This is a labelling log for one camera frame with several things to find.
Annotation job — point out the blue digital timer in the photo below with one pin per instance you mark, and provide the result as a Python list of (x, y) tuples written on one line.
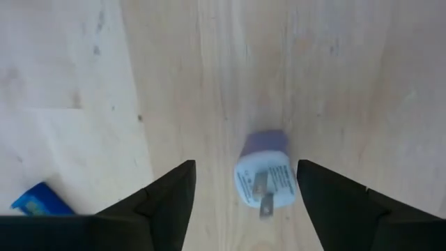
[(42, 202)]

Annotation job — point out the purple white charger plug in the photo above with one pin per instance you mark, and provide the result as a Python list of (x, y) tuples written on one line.
[(265, 174)]

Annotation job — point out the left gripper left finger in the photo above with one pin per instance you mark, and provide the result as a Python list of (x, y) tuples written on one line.
[(139, 223)]

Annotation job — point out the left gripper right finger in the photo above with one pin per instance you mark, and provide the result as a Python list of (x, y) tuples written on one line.
[(348, 216)]

